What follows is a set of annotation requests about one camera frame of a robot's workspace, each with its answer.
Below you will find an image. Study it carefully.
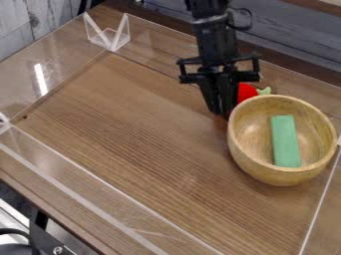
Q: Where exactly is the clear acrylic tray wall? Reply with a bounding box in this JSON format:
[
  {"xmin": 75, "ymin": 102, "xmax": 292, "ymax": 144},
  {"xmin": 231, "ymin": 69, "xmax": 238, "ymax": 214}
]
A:
[{"xmin": 0, "ymin": 15, "xmax": 341, "ymax": 255}]

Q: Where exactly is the green rectangular block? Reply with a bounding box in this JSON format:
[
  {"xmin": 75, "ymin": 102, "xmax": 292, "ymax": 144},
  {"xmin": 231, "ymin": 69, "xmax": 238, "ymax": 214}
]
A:
[{"xmin": 270, "ymin": 116, "xmax": 301, "ymax": 167}]

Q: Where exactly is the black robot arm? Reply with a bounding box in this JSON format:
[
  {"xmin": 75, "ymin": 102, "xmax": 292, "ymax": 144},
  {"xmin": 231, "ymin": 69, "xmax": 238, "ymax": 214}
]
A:
[{"xmin": 177, "ymin": 0, "xmax": 261, "ymax": 119}]

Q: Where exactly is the wooden bowl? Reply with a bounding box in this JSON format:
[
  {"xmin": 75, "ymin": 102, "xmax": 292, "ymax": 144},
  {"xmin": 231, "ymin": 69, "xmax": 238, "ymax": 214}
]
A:
[{"xmin": 227, "ymin": 95, "xmax": 337, "ymax": 186}]

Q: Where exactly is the black cable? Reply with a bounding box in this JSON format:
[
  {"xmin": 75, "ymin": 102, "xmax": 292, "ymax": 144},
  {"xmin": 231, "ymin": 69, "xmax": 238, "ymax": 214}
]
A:
[{"xmin": 0, "ymin": 227, "xmax": 37, "ymax": 255}]

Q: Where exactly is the clear acrylic corner bracket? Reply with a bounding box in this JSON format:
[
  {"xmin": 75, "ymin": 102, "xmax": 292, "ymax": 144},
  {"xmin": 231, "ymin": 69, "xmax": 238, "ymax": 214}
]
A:
[{"xmin": 83, "ymin": 13, "xmax": 131, "ymax": 52}]

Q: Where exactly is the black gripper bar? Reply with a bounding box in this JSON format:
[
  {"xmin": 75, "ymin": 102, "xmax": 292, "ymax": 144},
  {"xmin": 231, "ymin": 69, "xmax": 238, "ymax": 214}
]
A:
[{"xmin": 177, "ymin": 54, "xmax": 261, "ymax": 119}]

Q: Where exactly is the red plush strawberry toy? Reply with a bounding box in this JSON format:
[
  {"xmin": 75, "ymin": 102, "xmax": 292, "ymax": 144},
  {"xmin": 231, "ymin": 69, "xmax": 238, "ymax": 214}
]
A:
[{"xmin": 237, "ymin": 83, "xmax": 271, "ymax": 103}]

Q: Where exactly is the black metal table frame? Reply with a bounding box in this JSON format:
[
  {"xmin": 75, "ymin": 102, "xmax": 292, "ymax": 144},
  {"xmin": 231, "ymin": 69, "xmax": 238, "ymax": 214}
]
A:
[{"xmin": 29, "ymin": 209, "xmax": 78, "ymax": 255}]

